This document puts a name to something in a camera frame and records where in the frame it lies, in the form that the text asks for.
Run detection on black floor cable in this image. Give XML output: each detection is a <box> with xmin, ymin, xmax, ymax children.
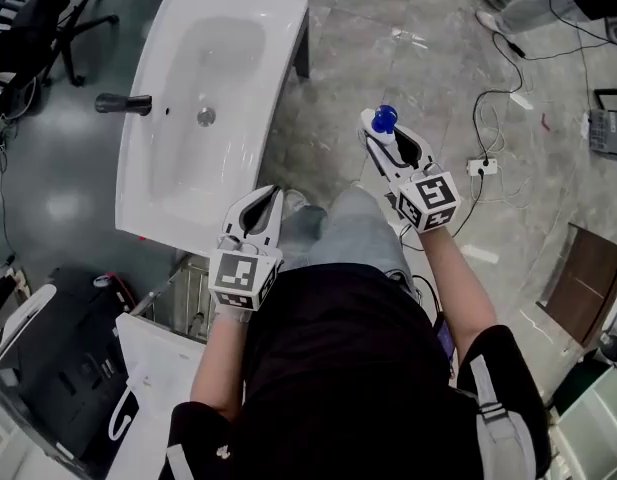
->
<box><xmin>473</xmin><ymin>31</ymin><xmax>525</xmax><ymax>169</ymax></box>

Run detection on person's left hand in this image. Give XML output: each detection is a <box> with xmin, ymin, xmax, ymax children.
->
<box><xmin>212</xmin><ymin>302</ymin><xmax>253</xmax><ymax>326</ymax></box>

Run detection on person's right forearm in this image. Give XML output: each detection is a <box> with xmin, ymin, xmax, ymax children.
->
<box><xmin>418</xmin><ymin>227</ymin><xmax>500</xmax><ymax>369</ymax></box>

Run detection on white counter slab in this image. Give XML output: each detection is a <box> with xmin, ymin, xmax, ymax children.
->
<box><xmin>0</xmin><ymin>283</ymin><xmax>58</xmax><ymax>372</ymax></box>

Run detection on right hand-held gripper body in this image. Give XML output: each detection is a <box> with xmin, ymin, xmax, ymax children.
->
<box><xmin>385</xmin><ymin>166</ymin><xmax>462</xmax><ymax>235</ymax></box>

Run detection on wooden slatted stand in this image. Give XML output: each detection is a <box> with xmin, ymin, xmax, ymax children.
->
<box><xmin>131</xmin><ymin>253</ymin><xmax>215</xmax><ymax>345</ymax></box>

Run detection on white oblong sink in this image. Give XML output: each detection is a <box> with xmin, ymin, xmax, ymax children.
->
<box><xmin>114</xmin><ymin>0</ymin><xmax>310</xmax><ymax>258</ymax></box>

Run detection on person's white shoe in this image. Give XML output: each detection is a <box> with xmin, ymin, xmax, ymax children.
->
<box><xmin>282</xmin><ymin>189</ymin><xmax>310</xmax><ymax>219</ymax></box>

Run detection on blue-capped white bottle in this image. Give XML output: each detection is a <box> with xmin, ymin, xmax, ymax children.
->
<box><xmin>360</xmin><ymin>104</ymin><xmax>407</xmax><ymax>165</ymax></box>

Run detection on person's grey backpack strap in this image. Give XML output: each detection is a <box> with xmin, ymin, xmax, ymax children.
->
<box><xmin>466</xmin><ymin>355</ymin><xmax>539</xmax><ymax>480</ymax></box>

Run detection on person's grey jeans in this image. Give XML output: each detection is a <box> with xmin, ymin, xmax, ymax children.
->
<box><xmin>280</xmin><ymin>186</ymin><xmax>415</xmax><ymax>289</ymax></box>

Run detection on person's black shirt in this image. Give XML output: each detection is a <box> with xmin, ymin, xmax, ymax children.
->
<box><xmin>166</xmin><ymin>262</ymin><xmax>553</xmax><ymax>480</ymax></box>

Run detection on person's waist device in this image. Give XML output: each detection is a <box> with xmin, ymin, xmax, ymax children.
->
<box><xmin>434</xmin><ymin>311</ymin><xmax>460</xmax><ymax>369</ymax></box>

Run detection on white power strip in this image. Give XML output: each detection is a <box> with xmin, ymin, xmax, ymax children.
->
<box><xmin>465</xmin><ymin>157</ymin><xmax>501</xmax><ymax>177</ymax></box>

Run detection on white curved faucet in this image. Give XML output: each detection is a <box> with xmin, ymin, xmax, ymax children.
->
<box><xmin>107</xmin><ymin>362</ymin><xmax>142</xmax><ymax>442</ymax></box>

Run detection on brown wooden panel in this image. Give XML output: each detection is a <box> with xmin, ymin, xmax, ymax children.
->
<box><xmin>536</xmin><ymin>223</ymin><xmax>617</xmax><ymax>349</ymax></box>

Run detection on white slab with striped end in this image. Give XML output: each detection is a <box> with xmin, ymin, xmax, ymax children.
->
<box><xmin>586</xmin><ymin>87</ymin><xmax>617</xmax><ymax>158</ymax></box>

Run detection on black faucet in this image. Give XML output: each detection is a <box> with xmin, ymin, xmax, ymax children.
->
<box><xmin>94</xmin><ymin>92</ymin><xmax>154</xmax><ymax>118</ymax></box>

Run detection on person's left forearm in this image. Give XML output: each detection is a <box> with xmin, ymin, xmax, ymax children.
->
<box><xmin>189</xmin><ymin>317</ymin><xmax>250</xmax><ymax>419</ymax></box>

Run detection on white square sink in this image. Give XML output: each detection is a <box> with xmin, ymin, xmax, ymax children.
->
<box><xmin>105</xmin><ymin>312</ymin><xmax>210</xmax><ymax>480</ymax></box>

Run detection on white cabinet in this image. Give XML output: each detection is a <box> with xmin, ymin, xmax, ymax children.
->
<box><xmin>551</xmin><ymin>362</ymin><xmax>617</xmax><ymax>480</ymax></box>

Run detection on black equipment case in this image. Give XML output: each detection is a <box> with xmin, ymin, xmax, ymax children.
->
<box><xmin>15</xmin><ymin>266</ymin><xmax>140</xmax><ymax>462</ymax></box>

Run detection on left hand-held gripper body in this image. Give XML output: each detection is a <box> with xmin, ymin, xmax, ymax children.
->
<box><xmin>206</xmin><ymin>235</ymin><xmax>284</xmax><ymax>312</ymax></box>

